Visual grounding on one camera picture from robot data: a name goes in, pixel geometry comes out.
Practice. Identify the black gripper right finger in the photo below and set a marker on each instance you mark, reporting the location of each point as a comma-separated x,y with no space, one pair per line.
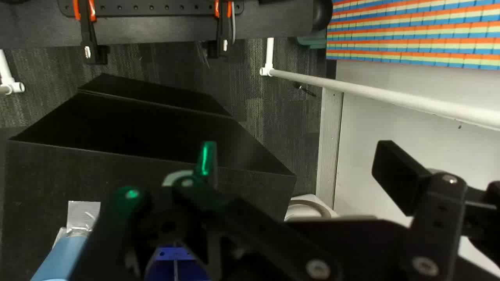
437,208

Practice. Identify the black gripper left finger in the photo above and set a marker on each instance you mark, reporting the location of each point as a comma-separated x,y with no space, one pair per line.
156,223

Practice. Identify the white tape piece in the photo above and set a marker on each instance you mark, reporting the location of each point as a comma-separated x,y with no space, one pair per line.
81,214

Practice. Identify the black foam board box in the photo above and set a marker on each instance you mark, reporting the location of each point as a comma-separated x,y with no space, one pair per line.
129,134

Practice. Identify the white pole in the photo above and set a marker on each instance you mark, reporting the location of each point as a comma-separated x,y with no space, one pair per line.
395,95

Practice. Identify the orange black clamp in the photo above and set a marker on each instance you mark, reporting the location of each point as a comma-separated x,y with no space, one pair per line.
87,31
225,25

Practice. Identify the black round wheel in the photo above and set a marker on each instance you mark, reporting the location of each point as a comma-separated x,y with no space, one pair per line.
321,12

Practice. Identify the colourful striped wall panel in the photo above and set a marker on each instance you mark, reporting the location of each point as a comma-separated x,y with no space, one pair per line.
415,31

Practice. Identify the white pipe bracket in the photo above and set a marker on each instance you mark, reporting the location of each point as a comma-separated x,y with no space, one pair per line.
7,78

